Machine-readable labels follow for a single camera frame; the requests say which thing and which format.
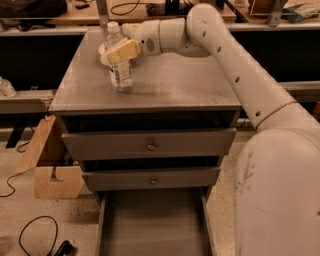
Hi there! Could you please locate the black cable on floor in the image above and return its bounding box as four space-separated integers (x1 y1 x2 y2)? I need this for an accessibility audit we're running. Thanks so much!
18 215 74 256

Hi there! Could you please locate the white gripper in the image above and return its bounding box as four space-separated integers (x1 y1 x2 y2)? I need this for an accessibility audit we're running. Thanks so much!
106 20 162 64

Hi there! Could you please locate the grey top drawer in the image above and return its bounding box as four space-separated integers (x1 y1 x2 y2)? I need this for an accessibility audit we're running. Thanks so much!
62 128 236 161

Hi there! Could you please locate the clear plastic water bottle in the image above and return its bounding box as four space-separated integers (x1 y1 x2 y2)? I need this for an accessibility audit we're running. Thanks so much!
105 22 133 92

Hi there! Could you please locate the grey bottom drawer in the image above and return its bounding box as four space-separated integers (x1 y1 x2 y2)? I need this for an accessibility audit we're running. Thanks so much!
95 188 217 256

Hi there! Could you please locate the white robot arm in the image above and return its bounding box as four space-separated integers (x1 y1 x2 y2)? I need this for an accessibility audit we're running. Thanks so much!
108 4 320 256

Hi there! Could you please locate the black bag on desk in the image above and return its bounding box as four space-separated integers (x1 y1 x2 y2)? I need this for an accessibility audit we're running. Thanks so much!
0 0 68 18

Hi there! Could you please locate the notched wooden block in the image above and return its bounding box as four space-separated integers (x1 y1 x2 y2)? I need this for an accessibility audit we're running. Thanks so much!
34 166 84 199

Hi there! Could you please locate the wooden board leaning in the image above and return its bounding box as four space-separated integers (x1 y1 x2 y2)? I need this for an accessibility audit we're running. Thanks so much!
15 116 56 174

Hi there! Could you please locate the grey drawer cabinet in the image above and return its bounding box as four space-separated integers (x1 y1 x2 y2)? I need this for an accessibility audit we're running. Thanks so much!
48 27 243 202

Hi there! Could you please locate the grey drawer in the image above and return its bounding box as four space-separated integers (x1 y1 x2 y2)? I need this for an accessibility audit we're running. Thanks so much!
83 167 220 191
62 128 236 161
95 188 217 256

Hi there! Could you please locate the white paper bowl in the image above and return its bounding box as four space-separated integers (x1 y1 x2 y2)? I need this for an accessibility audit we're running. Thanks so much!
98 44 110 66

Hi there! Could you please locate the thin black floor cable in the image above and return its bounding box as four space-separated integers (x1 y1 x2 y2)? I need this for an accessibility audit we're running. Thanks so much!
0 141 34 199

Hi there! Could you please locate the grey middle drawer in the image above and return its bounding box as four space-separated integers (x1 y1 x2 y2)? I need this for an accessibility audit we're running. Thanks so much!
83 167 220 191

